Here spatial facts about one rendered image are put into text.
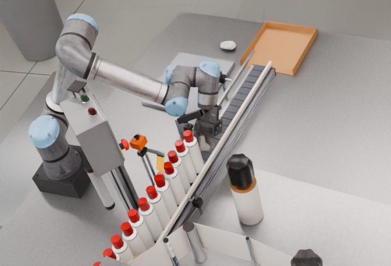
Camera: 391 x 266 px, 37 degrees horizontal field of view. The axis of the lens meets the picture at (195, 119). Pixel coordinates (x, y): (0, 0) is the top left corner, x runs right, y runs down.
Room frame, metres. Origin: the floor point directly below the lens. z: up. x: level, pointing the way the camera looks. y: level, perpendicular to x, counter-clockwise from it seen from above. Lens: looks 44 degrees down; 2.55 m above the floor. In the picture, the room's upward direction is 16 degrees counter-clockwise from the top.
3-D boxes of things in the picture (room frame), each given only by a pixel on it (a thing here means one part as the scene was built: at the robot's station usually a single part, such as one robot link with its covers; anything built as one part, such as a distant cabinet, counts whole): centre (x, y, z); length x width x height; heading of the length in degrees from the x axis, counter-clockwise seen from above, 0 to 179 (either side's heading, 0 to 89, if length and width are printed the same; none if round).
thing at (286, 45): (2.09, -0.47, 0.85); 0.30 x 0.26 x 0.04; 140
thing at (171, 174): (1.36, 0.14, 0.98); 0.05 x 0.05 x 0.20
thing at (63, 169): (1.67, 0.56, 0.97); 0.15 x 0.15 x 0.10
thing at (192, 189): (1.52, -0.04, 0.90); 1.07 x 0.01 x 0.02; 140
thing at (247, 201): (1.20, -0.09, 1.03); 0.09 x 0.09 x 0.30
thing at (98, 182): (1.26, 0.35, 1.18); 0.04 x 0.04 x 0.21
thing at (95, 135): (1.30, 0.31, 1.38); 0.17 x 0.10 x 0.19; 15
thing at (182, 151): (1.44, 0.08, 0.98); 0.05 x 0.05 x 0.20
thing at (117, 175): (1.38, 0.31, 1.16); 0.04 x 0.04 x 0.67; 50
